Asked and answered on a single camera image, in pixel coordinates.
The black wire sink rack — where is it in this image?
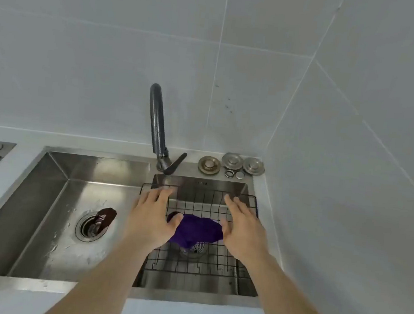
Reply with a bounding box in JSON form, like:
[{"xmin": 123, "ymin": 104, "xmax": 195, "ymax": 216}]
[{"xmin": 132, "ymin": 182, "xmax": 268, "ymax": 282}]

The purple cloth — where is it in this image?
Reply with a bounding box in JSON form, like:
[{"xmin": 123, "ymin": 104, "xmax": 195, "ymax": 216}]
[{"xmin": 164, "ymin": 211, "xmax": 226, "ymax": 253}]

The person's right forearm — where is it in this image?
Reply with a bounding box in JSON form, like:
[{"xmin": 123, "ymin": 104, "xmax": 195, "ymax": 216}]
[{"xmin": 230, "ymin": 251, "xmax": 363, "ymax": 314}]

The silver round drain plug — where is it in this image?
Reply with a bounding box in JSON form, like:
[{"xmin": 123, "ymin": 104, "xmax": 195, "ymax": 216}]
[
  {"xmin": 221, "ymin": 152, "xmax": 245, "ymax": 171},
  {"xmin": 242, "ymin": 156, "xmax": 266, "ymax": 177}
]

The person's left hand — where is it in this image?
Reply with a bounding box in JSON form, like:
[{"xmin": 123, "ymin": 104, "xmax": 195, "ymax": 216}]
[{"xmin": 121, "ymin": 184, "xmax": 186, "ymax": 258}]

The round metal drain strainer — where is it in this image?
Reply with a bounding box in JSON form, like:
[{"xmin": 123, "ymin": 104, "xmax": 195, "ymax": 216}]
[{"xmin": 74, "ymin": 208, "xmax": 109, "ymax": 244}]

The brown rubber drain cover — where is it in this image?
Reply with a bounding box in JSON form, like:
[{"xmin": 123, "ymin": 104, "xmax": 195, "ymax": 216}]
[{"xmin": 92, "ymin": 206, "xmax": 118, "ymax": 237}]

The stainless steel double sink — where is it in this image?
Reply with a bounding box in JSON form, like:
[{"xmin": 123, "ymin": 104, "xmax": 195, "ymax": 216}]
[{"xmin": 0, "ymin": 141, "xmax": 276, "ymax": 311}]

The bronze round drain plug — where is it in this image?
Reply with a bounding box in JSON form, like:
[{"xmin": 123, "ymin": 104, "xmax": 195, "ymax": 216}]
[{"xmin": 197, "ymin": 155, "xmax": 222, "ymax": 177}]

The person's right hand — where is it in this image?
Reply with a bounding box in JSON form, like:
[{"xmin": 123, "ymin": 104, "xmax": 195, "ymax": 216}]
[{"xmin": 217, "ymin": 194, "xmax": 275, "ymax": 268}]

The small basin drain strainer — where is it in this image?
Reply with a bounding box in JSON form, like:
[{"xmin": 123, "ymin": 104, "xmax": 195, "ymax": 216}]
[{"xmin": 178, "ymin": 240, "xmax": 207, "ymax": 261}]

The dark grey kitchen faucet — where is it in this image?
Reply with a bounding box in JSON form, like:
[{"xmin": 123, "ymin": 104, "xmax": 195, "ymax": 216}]
[{"xmin": 141, "ymin": 82, "xmax": 195, "ymax": 177}]

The person's left forearm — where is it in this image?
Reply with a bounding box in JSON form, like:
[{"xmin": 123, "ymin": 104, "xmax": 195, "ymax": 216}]
[{"xmin": 42, "ymin": 233, "xmax": 157, "ymax": 314}]

